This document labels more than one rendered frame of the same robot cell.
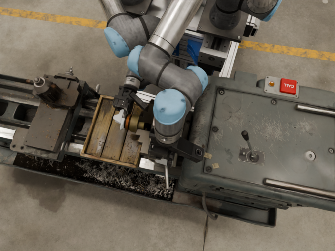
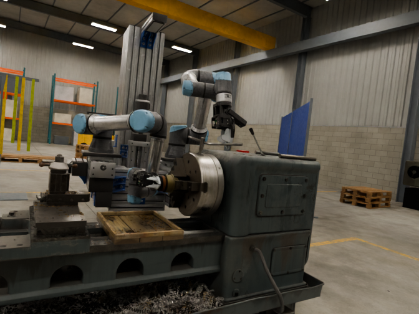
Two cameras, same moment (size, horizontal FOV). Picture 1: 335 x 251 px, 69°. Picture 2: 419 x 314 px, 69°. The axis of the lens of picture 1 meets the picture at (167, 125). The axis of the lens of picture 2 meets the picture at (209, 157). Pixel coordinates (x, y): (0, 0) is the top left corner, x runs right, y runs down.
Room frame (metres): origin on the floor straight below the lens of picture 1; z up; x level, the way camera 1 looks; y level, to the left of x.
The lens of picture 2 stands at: (-0.78, 1.08, 1.31)
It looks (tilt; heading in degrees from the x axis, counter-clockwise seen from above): 3 degrees down; 313
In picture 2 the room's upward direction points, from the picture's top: 6 degrees clockwise
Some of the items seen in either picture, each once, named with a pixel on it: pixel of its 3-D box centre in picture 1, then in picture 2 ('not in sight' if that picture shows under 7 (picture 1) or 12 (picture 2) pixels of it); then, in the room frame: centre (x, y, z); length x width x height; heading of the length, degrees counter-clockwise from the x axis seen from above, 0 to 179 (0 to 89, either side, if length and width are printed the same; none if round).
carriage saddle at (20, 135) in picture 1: (50, 114); (42, 227); (0.51, 0.65, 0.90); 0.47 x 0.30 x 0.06; 165
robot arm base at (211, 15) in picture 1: (226, 9); (176, 151); (0.87, -0.31, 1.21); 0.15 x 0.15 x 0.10
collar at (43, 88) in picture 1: (41, 83); (58, 165); (0.57, 0.58, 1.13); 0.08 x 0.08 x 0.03
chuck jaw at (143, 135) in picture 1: (146, 144); (189, 185); (0.26, 0.10, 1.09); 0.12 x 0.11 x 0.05; 165
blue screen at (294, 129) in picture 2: not in sight; (287, 154); (3.32, -6.23, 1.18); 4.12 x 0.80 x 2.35; 128
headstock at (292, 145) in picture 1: (254, 145); (254, 188); (0.24, -0.39, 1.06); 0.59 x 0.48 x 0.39; 75
